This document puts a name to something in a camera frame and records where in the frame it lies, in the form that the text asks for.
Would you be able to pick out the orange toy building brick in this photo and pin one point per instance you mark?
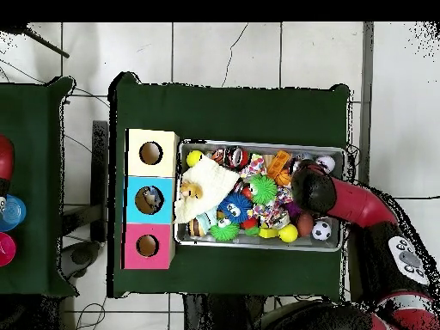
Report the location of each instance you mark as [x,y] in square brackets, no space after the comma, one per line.
[279,163]

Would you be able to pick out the blue roll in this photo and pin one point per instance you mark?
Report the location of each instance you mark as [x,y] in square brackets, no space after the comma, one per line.
[15,212]

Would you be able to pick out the white baseball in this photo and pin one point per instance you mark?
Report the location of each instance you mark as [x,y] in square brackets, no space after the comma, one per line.
[326,163]

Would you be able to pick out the dark green table cloth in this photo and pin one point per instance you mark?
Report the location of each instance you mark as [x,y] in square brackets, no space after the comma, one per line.
[240,113]

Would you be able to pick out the small soccer ball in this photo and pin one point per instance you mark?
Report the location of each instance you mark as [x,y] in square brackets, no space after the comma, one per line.
[321,230]

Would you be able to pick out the yellow smooth ball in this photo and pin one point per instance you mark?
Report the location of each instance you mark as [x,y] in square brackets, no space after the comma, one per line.
[194,158]

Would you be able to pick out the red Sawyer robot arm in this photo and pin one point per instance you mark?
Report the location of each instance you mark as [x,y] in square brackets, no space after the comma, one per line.
[361,206]

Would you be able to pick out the large blue spiky ball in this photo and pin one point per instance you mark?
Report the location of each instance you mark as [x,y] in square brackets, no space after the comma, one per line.
[235,208]

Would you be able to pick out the silver mesh bin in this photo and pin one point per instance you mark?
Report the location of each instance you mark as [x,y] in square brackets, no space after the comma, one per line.
[192,237]

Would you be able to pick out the small green spiky ball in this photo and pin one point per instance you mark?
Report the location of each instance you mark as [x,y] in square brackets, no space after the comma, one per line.
[263,189]

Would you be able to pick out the pink round cup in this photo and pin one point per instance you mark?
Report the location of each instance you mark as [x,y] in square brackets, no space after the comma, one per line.
[6,249]

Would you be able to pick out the black stand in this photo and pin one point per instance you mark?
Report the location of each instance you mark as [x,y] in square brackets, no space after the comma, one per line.
[99,172]

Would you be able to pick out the green covered side table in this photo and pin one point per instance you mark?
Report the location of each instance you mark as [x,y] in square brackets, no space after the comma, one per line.
[37,275]

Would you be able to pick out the orange plush toy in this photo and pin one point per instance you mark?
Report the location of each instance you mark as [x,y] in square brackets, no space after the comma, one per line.
[190,190]

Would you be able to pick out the wooden box with three holes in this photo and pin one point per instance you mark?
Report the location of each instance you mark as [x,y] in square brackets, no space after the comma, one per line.
[151,172]

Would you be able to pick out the red and black object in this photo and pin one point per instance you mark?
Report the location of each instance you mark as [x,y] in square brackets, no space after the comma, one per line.
[5,158]

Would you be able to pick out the green spiky toy with eyes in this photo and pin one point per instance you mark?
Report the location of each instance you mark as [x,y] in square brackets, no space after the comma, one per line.
[224,231]

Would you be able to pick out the cream knitted cloth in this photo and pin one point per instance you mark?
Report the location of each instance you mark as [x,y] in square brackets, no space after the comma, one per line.
[215,177]

